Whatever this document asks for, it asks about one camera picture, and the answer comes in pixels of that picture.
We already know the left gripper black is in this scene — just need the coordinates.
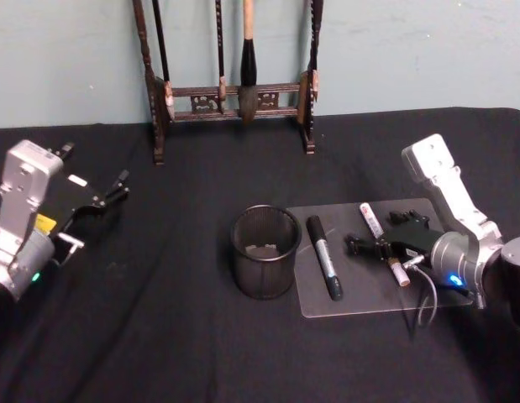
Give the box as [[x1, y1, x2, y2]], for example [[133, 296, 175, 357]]
[[34, 142, 131, 242]]

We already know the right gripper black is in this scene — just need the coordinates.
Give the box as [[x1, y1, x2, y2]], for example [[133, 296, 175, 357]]
[[345, 209, 447, 261]]

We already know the white marker pen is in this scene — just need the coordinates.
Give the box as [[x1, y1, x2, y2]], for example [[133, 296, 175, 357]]
[[358, 202, 411, 288]]

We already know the clear plastic board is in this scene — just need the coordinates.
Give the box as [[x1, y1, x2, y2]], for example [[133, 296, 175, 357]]
[[286, 196, 475, 319]]

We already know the black marker pen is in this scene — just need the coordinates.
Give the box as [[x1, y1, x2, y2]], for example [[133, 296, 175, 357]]
[[305, 215, 346, 303]]

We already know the dark wooden brush rack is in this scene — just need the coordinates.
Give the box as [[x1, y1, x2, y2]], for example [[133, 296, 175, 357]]
[[132, 0, 323, 166]]

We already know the black mesh pen cup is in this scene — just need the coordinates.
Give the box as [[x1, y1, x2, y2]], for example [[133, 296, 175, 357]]
[[229, 204, 303, 301]]

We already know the thin dark calligraphy brush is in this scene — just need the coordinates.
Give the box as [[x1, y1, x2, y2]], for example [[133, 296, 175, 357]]
[[307, 0, 321, 104], [151, 0, 176, 119], [214, 0, 228, 114]]

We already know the black table cloth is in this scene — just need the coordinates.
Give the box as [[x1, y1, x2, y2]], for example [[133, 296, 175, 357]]
[[0, 107, 520, 403]]

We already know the right gripper cable with plug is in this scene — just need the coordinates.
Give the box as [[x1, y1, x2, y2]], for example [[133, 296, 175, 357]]
[[401, 256, 440, 338]]

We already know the gripper cable with plug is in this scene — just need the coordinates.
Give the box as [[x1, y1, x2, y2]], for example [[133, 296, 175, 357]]
[[54, 233, 86, 267], [401, 256, 440, 338]]

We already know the left gripper cable with plug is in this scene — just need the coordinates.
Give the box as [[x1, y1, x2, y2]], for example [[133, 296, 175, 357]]
[[54, 233, 86, 267]]

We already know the large pale-handled calligraphy brush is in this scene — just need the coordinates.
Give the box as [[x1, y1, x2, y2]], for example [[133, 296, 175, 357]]
[[237, 0, 260, 126]]

